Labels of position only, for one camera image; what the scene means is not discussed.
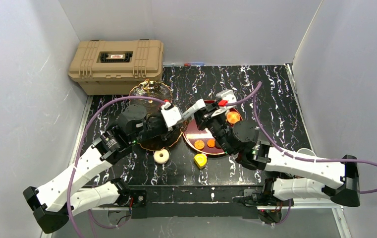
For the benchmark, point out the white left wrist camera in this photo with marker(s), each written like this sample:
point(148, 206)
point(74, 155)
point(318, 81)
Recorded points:
point(172, 115)

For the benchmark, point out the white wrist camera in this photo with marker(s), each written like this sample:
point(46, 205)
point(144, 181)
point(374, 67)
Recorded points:
point(172, 115)
point(225, 101)

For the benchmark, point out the yellow swirl roll cake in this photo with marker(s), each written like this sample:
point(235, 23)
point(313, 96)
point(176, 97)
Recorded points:
point(200, 160)

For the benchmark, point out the silver fork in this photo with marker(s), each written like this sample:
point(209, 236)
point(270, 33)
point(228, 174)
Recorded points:
point(189, 113)

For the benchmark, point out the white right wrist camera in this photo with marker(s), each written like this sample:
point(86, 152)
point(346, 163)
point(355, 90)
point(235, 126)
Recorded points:
point(225, 101)

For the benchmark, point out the yellow round cracker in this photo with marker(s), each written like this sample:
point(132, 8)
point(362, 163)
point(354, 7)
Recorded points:
point(199, 144)

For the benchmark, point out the orange round cookie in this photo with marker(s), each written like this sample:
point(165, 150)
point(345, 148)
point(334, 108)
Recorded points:
point(211, 143)

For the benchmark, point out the white cup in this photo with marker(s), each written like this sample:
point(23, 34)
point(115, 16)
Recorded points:
point(306, 151)

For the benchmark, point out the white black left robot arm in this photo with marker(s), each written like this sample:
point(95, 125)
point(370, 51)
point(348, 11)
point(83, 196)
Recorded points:
point(57, 200)

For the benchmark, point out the orange tart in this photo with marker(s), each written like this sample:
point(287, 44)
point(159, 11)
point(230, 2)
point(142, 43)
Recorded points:
point(233, 117)

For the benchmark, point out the aluminium frame rail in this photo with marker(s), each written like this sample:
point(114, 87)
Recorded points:
point(308, 218)

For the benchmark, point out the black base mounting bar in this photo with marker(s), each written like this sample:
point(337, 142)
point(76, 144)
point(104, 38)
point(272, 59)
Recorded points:
point(202, 201)

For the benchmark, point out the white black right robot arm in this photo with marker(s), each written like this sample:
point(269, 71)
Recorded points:
point(336, 181)

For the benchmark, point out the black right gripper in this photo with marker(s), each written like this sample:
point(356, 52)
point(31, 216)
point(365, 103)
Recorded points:
point(202, 119)

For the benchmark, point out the tan plastic toolbox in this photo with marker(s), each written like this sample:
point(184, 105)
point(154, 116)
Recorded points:
point(115, 67)

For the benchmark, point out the dark red round tray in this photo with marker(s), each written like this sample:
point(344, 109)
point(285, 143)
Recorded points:
point(191, 134)

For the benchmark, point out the three tier glass stand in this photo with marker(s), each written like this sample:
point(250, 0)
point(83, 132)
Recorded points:
point(158, 90)

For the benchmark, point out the red blue pen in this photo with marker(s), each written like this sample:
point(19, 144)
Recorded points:
point(194, 64)

